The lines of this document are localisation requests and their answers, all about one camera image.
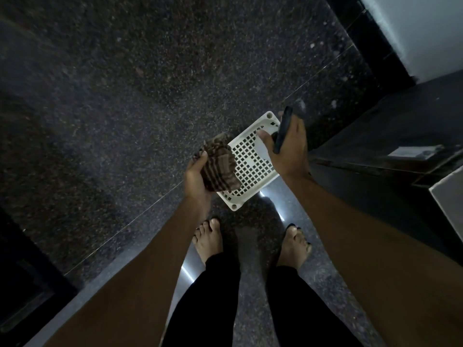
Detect person's left forearm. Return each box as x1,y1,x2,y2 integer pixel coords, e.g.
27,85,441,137
43,197,214,347

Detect person's right foot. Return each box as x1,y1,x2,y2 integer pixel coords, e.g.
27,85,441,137
276,224,313,270

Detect person's left hand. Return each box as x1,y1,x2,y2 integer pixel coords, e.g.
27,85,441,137
183,150,218,214

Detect white plastic lattice basket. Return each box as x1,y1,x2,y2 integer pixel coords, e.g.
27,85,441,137
216,111,286,212

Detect person's right forearm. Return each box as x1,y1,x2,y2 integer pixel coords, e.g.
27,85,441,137
286,173,463,347

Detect dark wooden furniture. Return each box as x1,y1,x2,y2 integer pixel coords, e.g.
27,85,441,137
0,207,79,338

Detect person's black trousers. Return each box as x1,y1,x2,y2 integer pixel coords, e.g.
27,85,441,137
161,251,362,347

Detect striped brown cleaning cloth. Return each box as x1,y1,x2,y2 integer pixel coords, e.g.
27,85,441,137
193,133,242,193

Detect person's right hand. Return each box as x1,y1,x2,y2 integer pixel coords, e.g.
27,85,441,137
257,111,313,181

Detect person's left foot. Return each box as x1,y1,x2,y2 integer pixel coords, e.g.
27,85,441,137
192,217,224,266

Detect person's foot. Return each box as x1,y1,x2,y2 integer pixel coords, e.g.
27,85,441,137
192,217,224,266
276,224,313,270

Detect dark wooden table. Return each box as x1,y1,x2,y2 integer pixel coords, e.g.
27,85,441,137
309,70,463,266

